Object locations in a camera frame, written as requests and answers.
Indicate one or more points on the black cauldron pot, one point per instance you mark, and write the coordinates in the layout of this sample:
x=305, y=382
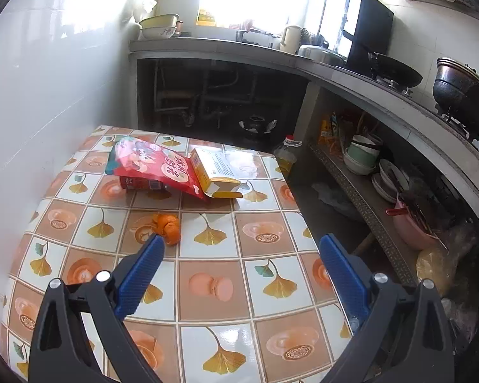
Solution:
x=463, y=95

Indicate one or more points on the copper cup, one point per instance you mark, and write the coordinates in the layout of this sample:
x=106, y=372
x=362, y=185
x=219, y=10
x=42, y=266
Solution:
x=179, y=28

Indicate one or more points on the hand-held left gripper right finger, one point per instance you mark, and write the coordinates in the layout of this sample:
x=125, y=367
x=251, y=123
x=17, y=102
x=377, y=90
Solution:
x=343, y=275

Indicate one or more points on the grey drain pipes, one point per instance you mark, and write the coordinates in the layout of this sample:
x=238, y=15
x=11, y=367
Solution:
x=207, y=95

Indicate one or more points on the orange peel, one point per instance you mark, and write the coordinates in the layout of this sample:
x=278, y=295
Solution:
x=168, y=227

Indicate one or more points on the orange snack packets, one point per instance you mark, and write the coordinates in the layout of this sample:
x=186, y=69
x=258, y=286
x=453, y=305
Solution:
x=329, y=133

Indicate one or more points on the cream kettle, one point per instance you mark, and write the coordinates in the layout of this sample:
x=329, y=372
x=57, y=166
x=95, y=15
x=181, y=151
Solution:
x=290, y=40

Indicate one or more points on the white cloth on floor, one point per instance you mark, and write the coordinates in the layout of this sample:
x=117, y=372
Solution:
x=335, y=197

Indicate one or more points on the tile patterned table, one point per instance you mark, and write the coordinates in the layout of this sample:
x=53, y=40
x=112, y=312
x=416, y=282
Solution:
x=207, y=283

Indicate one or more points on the gas stove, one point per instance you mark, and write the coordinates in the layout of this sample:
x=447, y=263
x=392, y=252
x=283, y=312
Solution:
x=443, y=117

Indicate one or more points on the perforated metal shelf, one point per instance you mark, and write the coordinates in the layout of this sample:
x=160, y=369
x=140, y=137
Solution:
x=363, y=203

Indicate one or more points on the black kitchen cabinet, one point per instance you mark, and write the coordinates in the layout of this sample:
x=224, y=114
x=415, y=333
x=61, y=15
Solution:
x=367, y=32

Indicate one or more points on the grey concrete kitchen counter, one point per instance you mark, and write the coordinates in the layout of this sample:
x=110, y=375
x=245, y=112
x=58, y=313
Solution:
x=383, y=95

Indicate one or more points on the red snack bag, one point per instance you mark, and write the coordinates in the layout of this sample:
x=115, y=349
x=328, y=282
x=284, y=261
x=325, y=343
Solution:
x=151, y=163

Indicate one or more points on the stack of bowls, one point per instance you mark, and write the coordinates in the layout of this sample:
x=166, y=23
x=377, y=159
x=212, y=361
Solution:
x=361, y=155

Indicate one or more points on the hanging white plastic bag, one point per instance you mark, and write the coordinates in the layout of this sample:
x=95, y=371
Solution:
x=145, y=4

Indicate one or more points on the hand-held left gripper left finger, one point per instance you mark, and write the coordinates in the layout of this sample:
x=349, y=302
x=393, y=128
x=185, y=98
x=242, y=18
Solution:
x=141, y=275

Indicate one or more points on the cooking oil bottle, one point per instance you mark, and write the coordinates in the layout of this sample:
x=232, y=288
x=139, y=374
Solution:
x=287, y=155

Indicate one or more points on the stack of white plates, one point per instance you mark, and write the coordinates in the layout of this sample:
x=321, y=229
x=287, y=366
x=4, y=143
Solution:
x=389, y=181

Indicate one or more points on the black wok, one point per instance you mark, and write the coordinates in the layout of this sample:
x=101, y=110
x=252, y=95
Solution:
x=395, y=72

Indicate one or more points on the cream enamel basin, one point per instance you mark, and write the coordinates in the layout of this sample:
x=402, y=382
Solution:
x=157, y=20

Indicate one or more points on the yellow cardboard box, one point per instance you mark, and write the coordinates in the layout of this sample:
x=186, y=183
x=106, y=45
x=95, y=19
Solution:
x=215, y=167

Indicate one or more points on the steel pot lid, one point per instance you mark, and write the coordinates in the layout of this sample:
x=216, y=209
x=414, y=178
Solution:
x=321, y=52

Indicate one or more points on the yellow box on windowsill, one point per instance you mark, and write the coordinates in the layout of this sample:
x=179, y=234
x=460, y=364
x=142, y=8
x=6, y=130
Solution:
x=206, y=18

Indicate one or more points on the pink plastic basin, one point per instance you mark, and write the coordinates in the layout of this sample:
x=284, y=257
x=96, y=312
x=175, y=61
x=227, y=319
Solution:
x=413, y=227

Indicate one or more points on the bag of yellow food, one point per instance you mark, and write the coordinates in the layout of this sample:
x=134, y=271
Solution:
x=437, y=267

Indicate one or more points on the white floral enamel basin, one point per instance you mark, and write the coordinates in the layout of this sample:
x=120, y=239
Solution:
x=157, y=33

